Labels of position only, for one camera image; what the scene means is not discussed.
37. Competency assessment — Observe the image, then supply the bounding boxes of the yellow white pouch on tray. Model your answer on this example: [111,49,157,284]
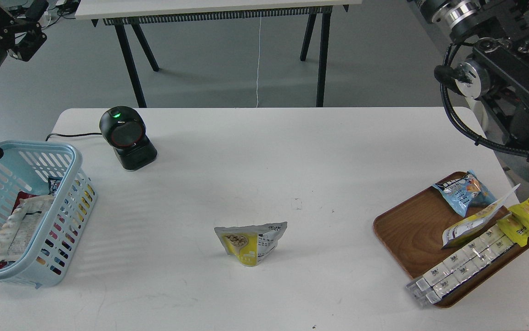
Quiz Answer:
[442,183,521,249]

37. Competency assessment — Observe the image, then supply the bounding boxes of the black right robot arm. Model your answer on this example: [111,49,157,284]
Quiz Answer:
[414,0,529,182]

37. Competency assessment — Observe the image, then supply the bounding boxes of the wooden tray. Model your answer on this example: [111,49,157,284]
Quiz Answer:
[373,187,529,308]

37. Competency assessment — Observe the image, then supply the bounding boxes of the red snack pack in basket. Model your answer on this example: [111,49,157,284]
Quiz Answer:
[0,191,37,269]

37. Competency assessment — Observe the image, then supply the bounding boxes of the background white table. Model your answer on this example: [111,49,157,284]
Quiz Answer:
[75,0,356,108]

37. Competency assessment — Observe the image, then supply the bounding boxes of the yellow white snack pouch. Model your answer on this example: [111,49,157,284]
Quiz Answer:
[214,222,288,267]

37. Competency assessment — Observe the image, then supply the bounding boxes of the black scanner cable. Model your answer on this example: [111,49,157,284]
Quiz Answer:
[46,132,102,141]

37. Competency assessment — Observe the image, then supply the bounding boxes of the blue snack bag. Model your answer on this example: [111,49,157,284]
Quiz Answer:
[432,170,496,217]

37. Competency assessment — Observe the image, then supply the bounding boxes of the light blue plastic basket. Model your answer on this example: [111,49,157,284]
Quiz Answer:
[0,141,99,288]

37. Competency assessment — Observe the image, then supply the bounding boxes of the black barcode scanner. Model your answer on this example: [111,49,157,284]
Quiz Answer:
[100,106,158,171]

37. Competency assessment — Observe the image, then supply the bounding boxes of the white wrapper in basket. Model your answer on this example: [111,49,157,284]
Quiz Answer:
[0,195,55,262]

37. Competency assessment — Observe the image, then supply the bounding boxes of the floor cables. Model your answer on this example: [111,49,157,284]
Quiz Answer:
[44,0,81,23]

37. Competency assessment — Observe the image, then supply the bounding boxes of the yellow cartoon snack bag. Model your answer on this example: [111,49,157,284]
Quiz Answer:
[497,186,529,247]

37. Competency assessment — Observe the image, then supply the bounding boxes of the white snack strip pack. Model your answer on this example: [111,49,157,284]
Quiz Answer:
[405,225,516,306]

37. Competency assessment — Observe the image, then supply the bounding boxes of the dark blue pack in basket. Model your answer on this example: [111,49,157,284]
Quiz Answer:
[47,176,63,197]

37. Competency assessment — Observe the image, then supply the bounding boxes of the white hanging cable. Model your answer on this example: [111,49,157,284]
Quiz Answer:
[256,17,262,108]

